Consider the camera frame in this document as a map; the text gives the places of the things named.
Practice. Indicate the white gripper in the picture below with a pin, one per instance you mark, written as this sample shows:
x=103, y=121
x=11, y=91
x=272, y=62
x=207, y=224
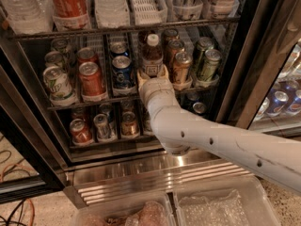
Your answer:
x=155, y=88

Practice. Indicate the brown tea bottle white cap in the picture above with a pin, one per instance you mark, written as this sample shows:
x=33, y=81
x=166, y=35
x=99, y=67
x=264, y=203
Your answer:
x=152, y=56

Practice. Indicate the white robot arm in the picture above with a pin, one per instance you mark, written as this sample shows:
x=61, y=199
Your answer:
x=275, y=159

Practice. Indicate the empty white shelf tray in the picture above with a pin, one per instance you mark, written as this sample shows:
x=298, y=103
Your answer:
x=149, y=11

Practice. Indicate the clear bottle red label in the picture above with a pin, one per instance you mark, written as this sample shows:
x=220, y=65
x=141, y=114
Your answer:
x=111, y=13

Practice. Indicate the steel fridge base grille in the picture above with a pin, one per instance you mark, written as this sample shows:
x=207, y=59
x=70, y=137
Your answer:
x=156, y=171

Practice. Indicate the glass fridge door right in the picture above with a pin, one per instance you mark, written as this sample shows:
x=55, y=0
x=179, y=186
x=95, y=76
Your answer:
x=265, y=36

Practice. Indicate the red coca-cola bottle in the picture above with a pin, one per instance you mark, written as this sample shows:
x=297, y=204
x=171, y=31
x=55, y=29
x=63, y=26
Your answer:
x=71, y=15

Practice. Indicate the clear water bottle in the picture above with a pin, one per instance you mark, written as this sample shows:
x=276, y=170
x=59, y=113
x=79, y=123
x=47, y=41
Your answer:
x=29, y=16

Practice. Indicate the front gold soda can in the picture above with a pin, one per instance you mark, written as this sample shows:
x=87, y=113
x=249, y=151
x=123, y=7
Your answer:
x=180, y=68

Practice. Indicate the gold soda can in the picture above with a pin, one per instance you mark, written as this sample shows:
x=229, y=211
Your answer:
x=180, y=68
x=173, y=47

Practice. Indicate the front blue pepsi can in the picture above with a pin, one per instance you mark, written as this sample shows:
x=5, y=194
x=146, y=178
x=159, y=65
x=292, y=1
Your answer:
x=123, y=76

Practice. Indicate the blue pepsi can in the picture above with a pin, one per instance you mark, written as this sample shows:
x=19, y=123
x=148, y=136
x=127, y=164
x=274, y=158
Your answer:
x=123, y=76
x=119, y=49

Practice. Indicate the rear gold soda can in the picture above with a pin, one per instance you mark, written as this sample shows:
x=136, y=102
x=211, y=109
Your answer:
x=173, y=47

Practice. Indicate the rear blue pepsi can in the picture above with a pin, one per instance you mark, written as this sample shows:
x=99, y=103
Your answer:
x=119, y=49

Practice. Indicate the bottom gold can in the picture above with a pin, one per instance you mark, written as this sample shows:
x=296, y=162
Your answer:
x=129, y=125

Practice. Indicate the bottom blue can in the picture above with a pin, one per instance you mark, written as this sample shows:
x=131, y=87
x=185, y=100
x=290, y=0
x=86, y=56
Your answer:
x=199, y=108

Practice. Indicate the front green ginger ale can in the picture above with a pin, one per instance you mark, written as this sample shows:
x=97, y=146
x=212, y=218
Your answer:
x=210, y=64

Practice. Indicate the green ginger ale can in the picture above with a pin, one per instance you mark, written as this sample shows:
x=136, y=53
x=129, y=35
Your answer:
x=210, y=64
x=201, y=46

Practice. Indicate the front red soda can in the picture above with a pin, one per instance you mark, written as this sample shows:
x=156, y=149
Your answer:
x=92, y=82

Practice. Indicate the red soda can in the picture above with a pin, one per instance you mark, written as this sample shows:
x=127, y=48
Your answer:
x=80, y=132
x=87, y=54
x=92, y=82

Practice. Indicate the rear green ginger ale can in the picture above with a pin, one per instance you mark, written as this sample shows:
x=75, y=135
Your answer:
x=201, y=46

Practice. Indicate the rear red soda can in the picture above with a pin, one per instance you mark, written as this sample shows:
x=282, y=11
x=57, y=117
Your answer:
x=87, y=54

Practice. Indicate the bottom silver can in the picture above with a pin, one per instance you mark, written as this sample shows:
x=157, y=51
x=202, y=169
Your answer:
x=103, y=129

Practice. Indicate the striped tall can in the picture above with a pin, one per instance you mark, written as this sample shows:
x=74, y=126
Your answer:
x=187, y=10

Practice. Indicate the front green 7up can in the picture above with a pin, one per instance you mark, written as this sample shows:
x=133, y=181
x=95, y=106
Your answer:
x=58, y=84

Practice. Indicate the bottom red soda can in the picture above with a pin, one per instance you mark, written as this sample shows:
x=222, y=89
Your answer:
x=80, y=132

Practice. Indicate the middle 7up can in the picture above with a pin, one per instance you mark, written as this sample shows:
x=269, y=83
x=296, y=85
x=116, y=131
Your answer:
x=55, y=58

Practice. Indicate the left clear plastic bin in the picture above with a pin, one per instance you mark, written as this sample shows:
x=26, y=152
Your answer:
x=142, y=209

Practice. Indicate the clear plastic bin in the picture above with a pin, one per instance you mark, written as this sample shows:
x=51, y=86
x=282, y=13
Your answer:
x=142, y=209
x=231, y=201

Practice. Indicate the right clear plastic bin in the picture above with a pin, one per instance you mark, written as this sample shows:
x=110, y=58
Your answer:
x=231, y=201

